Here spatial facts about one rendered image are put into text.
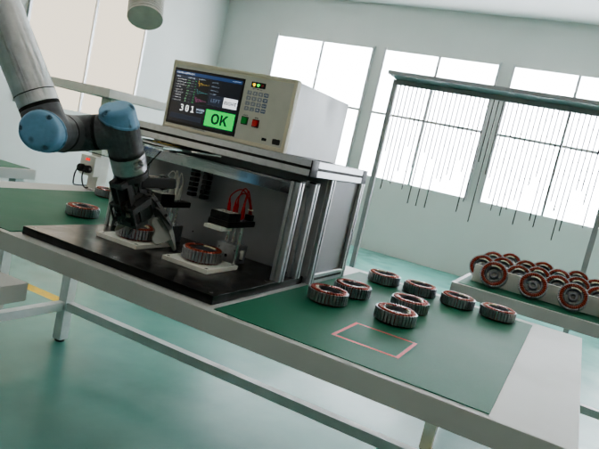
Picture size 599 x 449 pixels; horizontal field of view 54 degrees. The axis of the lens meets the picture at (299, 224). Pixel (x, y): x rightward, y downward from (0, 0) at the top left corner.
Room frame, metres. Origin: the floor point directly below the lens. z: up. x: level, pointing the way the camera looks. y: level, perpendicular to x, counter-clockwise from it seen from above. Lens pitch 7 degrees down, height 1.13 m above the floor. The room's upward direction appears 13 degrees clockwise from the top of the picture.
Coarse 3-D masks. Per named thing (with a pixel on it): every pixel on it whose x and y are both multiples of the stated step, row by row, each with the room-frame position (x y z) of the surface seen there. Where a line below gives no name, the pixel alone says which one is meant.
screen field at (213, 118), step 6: (210, 114) 1.77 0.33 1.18; (216, 114) 1.76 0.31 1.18; (222, 114) 1.75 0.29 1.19; (228, 114) 1.74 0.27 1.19; (204, 120) 1.77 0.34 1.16; (210, 120) 1.77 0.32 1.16; (216, 120) 1.76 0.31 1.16; (222, 120) 1.75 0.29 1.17; (228, 120) 1.74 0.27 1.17; (210, 126) 1.76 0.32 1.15; (216, 126) 1.76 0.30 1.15; (222, 126) 1.75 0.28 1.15; (228, 126) 1.74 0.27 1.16
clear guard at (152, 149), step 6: (144, 138) 1.81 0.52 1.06; (144, 144) 1.56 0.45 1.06; (150, 144) 1.56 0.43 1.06; (156, 144) 1.56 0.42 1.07; (162, 144) 1.65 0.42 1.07; (174, 144) 1.84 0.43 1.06; (102, 150) 1.57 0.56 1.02; (144, 150) 1.54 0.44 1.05; (150, 150) 1.54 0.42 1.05; (156, 150) 1.54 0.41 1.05; (162, 150) 1.54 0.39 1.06; (174, 150) 1.58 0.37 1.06; (180, 150) 1.61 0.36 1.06; (186, 150) 1.65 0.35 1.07; (192, 150) 1.74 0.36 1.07; (108, 156) 1.55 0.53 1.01; (150, 156) 1.52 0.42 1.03; (156, 156) 1.52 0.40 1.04; (216, 156) 1.76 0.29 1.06; (150, 162) 1.51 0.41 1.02
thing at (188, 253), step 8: (184, 248) 1.55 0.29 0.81; (192, 248) 1.54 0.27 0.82; (200, 248) 1.61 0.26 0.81; (208, 248) 1.61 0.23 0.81; (216, 248) 1.61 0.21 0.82; (184, 256) 1.55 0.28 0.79; (192, 256) 1.53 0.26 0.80; (200, 256) 1.53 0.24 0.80; (208, 256) 1.53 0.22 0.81; (216, 256) 1.55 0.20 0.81; (208, 264) 1.54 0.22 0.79; (216, 264) 1.55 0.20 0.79
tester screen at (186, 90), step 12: (180, 72) 1.83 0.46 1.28; (192, 72) 1.81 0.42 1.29; (180, 84) 1.82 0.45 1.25; (192, 84) 1.80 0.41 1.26; (204, 84) 1.79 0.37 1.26; (216, 84) 1.77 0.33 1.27; (228, 84) 1.75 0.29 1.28; (240, 84) 1.73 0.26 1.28; (180, 96) 1.82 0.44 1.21; (192, 96) 1.80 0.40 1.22; (204, 96) 1.78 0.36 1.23; (228, 96) 1.75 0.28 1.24; (204, 108) 1.78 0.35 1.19; (216, 108) 1.76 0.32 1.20; (180, 120) 1.81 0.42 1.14; (228, 132) 1.74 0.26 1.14
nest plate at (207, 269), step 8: (168, 256) 1.55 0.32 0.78; (176, 256) 1.57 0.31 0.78; (176, 264) 1.53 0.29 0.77; (184, 264) 1.52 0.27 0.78; (192, 264) 1.52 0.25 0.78; (200, 264) 1.54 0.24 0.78; (224, 264) 1.60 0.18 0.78; (232, 264) 1.62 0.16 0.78; (200, 272) 1.49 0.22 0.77; (208, 272) 1.49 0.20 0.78; (216, 272) 1.52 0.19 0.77
